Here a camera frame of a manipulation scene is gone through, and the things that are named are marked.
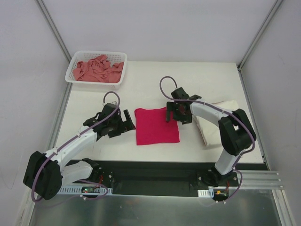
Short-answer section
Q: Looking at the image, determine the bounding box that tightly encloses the white plastic basket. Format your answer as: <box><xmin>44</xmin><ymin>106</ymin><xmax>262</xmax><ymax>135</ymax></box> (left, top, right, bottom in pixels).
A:
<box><xmin>65</xmin><ymin>50</ymin><xmax>127</xmax><ymax>89</ymax></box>

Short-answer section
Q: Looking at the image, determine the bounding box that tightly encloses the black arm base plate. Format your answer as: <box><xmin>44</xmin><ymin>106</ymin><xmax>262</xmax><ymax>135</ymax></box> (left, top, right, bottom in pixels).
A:
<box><xmin>70</xmin><ymin>159</ymin><xmax>238</xmax><ymax>195</ymax></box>

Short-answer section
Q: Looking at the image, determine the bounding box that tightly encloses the white cable duct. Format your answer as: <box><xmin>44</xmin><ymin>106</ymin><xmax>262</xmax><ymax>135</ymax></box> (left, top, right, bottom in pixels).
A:
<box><xmin>57</xmin><ymin>185</ymin><xmax>112</xmax><ymax>195</ymax></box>
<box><xmin>198</xmin><ymin>189</ymin><xmax>214</xmax><ymax>198</ymax></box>

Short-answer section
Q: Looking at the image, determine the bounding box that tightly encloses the folded white t shirt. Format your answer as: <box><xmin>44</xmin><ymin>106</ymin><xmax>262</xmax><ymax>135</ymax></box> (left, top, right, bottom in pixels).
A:
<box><xmin>193</xmin><ymin>100</ymin><xmax>239</xmax><ymax>148</ymax></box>

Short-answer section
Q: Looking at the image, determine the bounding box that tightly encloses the aluminium front rail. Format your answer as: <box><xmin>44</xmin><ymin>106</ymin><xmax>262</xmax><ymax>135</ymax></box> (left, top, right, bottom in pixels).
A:
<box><xmin>28</xmin><ymin>164</ymin><xmax>284</xmax><ymax>190</ymax></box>

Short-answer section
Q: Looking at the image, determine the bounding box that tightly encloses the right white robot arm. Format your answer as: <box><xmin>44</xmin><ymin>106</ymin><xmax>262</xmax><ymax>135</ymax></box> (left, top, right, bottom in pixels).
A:
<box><xmin>166</xmin><ymin>87</ymin><xmax>256</xmax><ymax>187</ymax></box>

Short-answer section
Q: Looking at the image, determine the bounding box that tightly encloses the left white cable duct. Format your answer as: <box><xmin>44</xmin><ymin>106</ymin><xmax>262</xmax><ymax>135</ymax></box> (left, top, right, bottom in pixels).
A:
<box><xmin>57</xmin><ymin>185</ymin><xmax>112</xmax><ymax>195</ymax></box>

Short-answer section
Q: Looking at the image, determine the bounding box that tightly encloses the left corner aluminium post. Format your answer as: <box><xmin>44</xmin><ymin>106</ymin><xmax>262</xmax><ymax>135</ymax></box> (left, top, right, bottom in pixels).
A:
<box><xmin>35</xmin><ymin>0</ymin><xmax>71</xmax><ymax>62</ymax></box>

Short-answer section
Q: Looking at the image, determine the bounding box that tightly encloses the right white cable duct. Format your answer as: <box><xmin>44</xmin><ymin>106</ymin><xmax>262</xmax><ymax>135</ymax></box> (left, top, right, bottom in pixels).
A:
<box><xmin>198</xmin><ymin>189</ymin><xmax>214</xmax><ymax>198</ymax></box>

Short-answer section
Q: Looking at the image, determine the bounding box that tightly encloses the right corner aluminium post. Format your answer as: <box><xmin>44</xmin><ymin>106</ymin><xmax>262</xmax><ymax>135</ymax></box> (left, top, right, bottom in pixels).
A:
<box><xmin>237</xmin><ymin>0</ymin><xmax>284</xmax><ymax>71</ymax></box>

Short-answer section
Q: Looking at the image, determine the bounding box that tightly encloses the corner aluminium post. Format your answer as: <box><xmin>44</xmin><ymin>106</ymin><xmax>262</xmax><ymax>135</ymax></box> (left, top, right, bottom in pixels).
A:
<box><xmin>35</xmin><ymin>0</ymin><xmax>71</xmax><ymax>62</ymax></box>
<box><xmin>237</xmin><ymin>0</ymin><xmax>284</xmax><ymax>71</ymax></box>

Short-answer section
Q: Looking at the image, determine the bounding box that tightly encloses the salmon pink t shirt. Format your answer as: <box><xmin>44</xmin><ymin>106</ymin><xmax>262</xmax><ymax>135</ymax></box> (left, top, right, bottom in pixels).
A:
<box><xmin>73</xmin><ymin>55</ymin><xmax>124</xmax><ymax>83</ymax></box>

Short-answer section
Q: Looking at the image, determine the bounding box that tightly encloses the magenta t shirt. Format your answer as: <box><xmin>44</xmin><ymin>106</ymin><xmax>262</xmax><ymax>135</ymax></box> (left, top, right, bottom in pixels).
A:
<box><xmin>135</xmin><ymin>107</ymin><xmax>180</xmax><ymax>145</ymax></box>

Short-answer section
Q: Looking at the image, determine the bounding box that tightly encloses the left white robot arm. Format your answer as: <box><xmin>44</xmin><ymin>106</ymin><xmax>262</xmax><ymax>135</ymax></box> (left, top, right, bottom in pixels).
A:
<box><xmin>23</xmin><ymin>103</ymin><xmax>135</xmax><ymax>202</ymax></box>

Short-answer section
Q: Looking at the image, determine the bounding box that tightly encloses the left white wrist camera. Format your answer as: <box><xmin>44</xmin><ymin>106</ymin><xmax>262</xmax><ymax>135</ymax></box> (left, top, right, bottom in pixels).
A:
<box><xmin>103</xmin><ymin>101</ymin><xmax>118</xmax><ymax>106</ymax></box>

